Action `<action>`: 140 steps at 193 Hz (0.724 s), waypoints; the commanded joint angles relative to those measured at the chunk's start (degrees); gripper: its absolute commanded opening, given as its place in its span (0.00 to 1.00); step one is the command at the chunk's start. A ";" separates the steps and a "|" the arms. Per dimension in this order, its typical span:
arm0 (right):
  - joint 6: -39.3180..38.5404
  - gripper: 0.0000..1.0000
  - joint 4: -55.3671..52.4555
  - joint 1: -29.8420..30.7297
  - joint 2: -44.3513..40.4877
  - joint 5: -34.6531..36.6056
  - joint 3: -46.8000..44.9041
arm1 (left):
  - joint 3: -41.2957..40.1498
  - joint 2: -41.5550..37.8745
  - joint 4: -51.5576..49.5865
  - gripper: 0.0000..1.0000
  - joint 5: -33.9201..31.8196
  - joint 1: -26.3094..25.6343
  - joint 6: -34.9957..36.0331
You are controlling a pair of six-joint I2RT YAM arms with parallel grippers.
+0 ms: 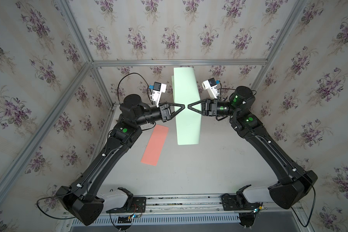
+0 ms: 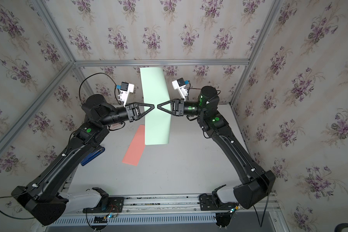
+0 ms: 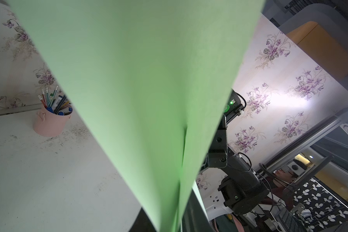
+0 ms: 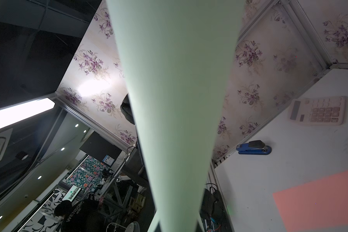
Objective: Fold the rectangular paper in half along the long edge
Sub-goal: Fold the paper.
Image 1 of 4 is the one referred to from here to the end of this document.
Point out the aluminium mounting rail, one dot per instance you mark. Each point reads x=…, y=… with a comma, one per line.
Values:
x=156, y=204

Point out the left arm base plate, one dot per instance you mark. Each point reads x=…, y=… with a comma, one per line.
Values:
x=133, y=205

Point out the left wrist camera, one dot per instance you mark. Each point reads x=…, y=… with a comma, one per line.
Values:
x=157, y=89

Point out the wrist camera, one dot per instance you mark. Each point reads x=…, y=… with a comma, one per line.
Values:
x=157, y=89
x=210, y=85

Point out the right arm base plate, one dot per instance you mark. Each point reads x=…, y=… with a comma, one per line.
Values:
x=238, y=203

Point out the pink paper sheet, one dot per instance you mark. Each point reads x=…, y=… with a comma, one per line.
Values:
x=155, y=145

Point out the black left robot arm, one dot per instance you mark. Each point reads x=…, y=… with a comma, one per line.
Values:
x=134, y=114

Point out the green paper sheet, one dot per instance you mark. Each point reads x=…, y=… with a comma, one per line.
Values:
x=185, y=91

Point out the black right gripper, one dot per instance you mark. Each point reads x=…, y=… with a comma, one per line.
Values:
x=211, y=108

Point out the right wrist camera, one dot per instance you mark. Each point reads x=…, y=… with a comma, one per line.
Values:
x=210, y=85

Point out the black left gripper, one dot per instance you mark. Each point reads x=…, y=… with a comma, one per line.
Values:
x=166, y=115

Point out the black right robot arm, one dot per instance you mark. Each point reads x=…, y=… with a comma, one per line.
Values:
x=293, y=181

